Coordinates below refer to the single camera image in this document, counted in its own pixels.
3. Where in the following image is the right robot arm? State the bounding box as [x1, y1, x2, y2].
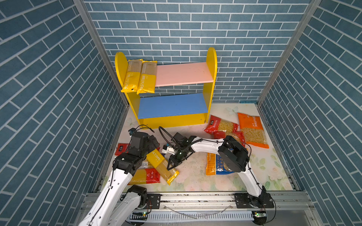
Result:
[167, 133, 275, 209]

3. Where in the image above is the orange macaroni bag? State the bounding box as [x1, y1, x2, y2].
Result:
[238, 113, 269, 149]

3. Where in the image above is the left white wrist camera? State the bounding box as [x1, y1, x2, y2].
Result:
[128, 128, 138, 136]

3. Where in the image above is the red spaghetti bag lower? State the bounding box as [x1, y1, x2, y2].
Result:
[128, 168, 160, 185]

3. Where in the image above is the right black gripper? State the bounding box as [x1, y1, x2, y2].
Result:
[165, 145, 188, 169]

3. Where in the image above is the red spaghetti bag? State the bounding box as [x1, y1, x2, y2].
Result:
[115, 143, 129, 156]
[128, 168, 160, 185]

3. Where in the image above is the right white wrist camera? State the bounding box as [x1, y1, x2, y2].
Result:
[161, 145, 175, 154]

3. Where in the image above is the red macaroni bag lower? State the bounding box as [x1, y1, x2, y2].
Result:
[213, 131, 246, 147]

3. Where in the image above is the yellow shelf with coloured boards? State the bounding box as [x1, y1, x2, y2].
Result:
[125, 47, 218, 129]

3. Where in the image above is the red macaroni bag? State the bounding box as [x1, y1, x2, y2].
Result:
[213, 131, 246, 147]
[204, 115, 239, 134]

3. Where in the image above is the yellow spaghetti bag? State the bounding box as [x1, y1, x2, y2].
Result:
[146, 149, 179, 185]
[137, 61, 157, 94]
[121, 59, 143, 93]

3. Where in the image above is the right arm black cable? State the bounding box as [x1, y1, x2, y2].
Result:
[157, 126, 182, 153]

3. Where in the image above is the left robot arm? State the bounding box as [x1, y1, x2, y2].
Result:
[79, 131, 159, 226]

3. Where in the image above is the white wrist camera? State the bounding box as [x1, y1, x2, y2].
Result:
[161, 145, 175, 154]
[128, 128, 138, 136]

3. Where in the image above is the red spaghetti bag upper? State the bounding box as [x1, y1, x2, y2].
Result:
[115, 143, 129, 156]

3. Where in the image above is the red macaroni bag upper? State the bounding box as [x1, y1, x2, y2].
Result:
[204, 115, 239, 134]

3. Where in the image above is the blue orange shell pasta bag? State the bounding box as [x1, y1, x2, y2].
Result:
[206, 153, 233, 176]

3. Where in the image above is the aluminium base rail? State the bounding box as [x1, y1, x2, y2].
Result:
[73, 190, 320, 226]

